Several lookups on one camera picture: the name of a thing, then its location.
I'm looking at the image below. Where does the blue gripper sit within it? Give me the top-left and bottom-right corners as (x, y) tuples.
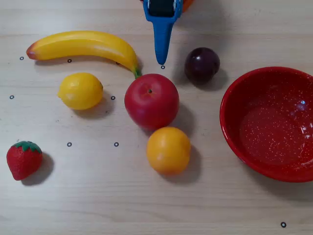
(143, 0), (183, 66)

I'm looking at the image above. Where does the yellow toy lemon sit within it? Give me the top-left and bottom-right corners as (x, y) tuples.
(57, 72), (104, 110)

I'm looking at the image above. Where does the red speckled bowl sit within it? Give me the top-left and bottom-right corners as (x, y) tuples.
(219, 66), (313, 183)

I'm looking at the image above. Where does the dark purple toy plum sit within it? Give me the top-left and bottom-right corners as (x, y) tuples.
(184, 47), (221, 85)

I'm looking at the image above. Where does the red toy apple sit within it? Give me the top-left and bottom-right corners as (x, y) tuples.
(124, 73), (180, 131)

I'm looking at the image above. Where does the yellow toy banana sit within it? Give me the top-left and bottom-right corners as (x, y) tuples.
(26, 30), (143, 79)

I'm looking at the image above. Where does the toy orange fruit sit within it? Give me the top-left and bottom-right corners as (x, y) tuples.
(146, 126), (192, 176)

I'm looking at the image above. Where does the red toy strawberry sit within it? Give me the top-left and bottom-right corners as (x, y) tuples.
(6, 141), (44, 181)

